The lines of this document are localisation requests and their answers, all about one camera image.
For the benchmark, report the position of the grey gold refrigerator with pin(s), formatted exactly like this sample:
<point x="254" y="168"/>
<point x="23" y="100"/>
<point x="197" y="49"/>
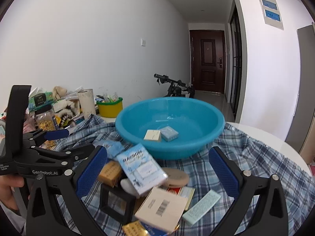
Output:
<point x="301" y="133"/>

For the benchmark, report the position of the cream thermos cup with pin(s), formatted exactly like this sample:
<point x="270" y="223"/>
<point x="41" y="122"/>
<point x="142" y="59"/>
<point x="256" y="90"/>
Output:
<point x="87" y="102"/>

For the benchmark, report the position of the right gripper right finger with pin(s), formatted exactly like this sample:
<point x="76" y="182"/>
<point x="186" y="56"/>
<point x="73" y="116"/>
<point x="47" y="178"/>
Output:
<point x="228" y="173"/>

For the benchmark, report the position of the black framed glass door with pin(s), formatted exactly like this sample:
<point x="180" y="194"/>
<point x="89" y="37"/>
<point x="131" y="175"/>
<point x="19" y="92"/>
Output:
<point x="236" y="60"/>

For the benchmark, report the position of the light blue small box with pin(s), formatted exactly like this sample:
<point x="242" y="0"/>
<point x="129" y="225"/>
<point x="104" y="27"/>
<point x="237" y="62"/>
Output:
<point x="168" y="133"/>

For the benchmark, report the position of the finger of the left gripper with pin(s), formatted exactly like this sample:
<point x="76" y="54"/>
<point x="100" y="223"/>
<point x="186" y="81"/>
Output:
<point x="50" y="159"/>
<point x="39" y="137"/>

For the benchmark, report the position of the black square frame box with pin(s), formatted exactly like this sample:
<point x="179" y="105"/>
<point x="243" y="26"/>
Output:
<point x="116" y="203"/>

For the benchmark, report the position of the dark brown entrance door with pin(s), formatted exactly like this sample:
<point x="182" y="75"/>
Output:
<point x="208" y="60"/>

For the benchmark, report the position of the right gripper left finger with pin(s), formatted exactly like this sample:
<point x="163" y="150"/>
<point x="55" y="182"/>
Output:
<point x="88" y="171"/>

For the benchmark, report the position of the black white plush toy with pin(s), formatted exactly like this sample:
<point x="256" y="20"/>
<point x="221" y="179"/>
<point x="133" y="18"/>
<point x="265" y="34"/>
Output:
<point x="65" y="111"/>

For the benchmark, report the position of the blue plastic basin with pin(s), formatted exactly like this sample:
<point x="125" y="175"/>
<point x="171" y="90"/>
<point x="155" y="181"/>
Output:
<point x="198" y="123"/>

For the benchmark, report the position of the black folding bicycle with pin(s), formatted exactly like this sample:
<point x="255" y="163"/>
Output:
<point x="177" y="88"/>

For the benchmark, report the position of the wall electrical panel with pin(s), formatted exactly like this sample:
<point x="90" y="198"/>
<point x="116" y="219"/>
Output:
<point x="271" y="13"/>

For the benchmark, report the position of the blue white cigarette carton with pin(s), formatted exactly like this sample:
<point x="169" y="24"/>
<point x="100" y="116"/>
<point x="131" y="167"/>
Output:
<point x="143" y="171"/>

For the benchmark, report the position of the red gold cigarette pack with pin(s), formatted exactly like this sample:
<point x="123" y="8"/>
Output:
<point x="185" y="192"/>

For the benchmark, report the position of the beige barcode box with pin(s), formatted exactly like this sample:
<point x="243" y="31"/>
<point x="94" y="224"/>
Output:
<point x="162" y="210"/>

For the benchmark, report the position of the mint green flat packet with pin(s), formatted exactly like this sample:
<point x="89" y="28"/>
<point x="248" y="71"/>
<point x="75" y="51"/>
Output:
<point x="201" y="208"/>

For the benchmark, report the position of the glass jar with snacks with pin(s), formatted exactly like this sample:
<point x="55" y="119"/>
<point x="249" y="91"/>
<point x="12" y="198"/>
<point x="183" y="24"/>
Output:
<point x="45" y="118"/>

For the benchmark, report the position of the person's left hand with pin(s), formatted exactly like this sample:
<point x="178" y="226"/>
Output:
<point x="7" y="183"/>

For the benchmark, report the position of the cream small box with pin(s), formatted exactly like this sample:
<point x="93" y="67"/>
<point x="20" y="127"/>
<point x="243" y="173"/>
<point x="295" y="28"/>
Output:
<point x="153" y="135"/>

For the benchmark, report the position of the round beige compact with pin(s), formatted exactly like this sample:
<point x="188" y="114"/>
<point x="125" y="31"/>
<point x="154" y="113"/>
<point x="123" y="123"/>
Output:
<point x="176" y="178"/>

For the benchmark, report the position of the yellow green bin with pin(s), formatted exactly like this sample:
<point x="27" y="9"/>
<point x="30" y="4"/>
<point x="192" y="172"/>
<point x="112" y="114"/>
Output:
<point x="110" y="109"/>

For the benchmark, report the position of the white wall switch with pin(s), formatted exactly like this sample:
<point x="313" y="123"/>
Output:
<point x="143" y="42"/>

